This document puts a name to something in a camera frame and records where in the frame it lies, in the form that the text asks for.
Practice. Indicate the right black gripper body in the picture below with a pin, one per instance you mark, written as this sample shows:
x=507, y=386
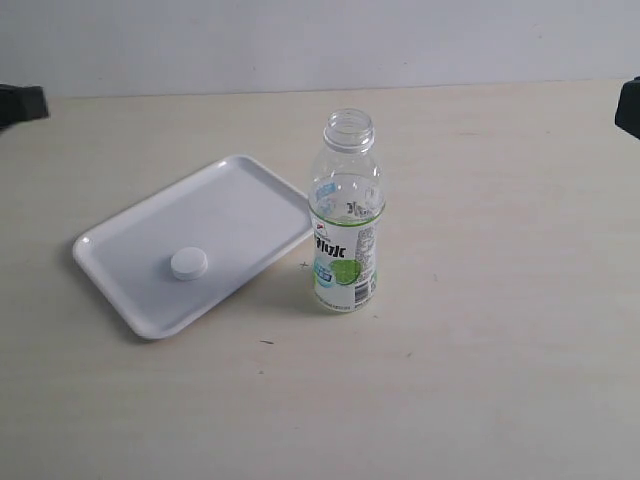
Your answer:
x=627, y=115

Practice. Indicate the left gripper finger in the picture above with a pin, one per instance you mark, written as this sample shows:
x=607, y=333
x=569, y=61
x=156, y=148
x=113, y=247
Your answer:
x=19, y=104

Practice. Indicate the white bottle cap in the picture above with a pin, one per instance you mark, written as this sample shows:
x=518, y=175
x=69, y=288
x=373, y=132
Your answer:
x=189, y=263

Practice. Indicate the clear plastic drink bottle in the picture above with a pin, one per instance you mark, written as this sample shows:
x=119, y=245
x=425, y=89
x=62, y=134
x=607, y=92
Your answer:
x=346, y=200

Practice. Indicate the white rectangular plastic tray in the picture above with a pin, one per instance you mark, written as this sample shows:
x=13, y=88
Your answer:
x=241, y=214

